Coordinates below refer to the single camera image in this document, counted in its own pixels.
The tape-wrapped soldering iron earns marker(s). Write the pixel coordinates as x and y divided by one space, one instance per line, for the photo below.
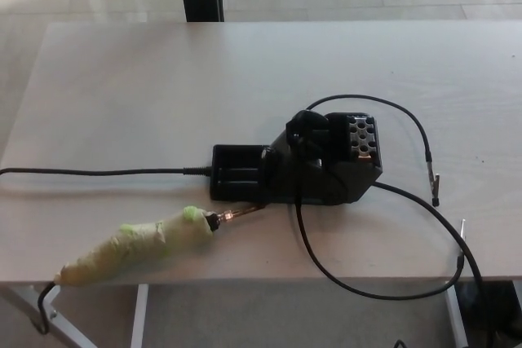
130 246

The black soldering station base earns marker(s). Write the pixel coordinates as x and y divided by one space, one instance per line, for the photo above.
326 183

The dark bulky object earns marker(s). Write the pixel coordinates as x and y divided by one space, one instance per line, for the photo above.
497 319

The white metal table frame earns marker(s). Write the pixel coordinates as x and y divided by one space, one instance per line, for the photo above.
139 315

